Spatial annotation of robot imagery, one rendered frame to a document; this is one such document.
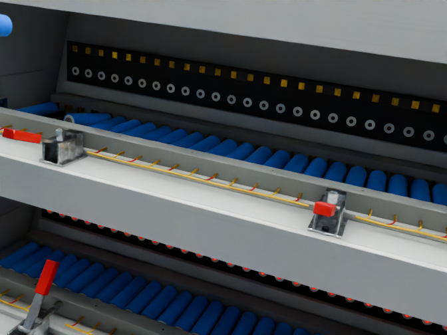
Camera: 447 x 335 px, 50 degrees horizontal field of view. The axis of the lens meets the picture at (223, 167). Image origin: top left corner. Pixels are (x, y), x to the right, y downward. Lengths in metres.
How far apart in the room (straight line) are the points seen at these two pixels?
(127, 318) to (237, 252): 0.18
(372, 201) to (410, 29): 0.14
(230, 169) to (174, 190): 0.06
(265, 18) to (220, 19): 0.04
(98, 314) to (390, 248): 0.31
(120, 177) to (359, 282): 0.23
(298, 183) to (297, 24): 0.14
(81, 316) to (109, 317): 0.04
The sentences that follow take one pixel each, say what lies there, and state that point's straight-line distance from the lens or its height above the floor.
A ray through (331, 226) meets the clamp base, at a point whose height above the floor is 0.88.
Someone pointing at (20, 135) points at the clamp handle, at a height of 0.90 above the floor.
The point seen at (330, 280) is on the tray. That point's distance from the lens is 0.40.
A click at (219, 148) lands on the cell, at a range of 0.50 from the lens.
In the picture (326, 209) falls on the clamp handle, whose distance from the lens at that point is 0.33.
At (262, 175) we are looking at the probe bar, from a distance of 0.44.
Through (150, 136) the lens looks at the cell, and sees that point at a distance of 0.53.
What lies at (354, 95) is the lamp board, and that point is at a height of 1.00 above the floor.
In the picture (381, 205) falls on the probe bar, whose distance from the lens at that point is 0.43.
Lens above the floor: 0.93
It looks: 4 degrees down
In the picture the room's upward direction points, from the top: 12 degrees clockwise
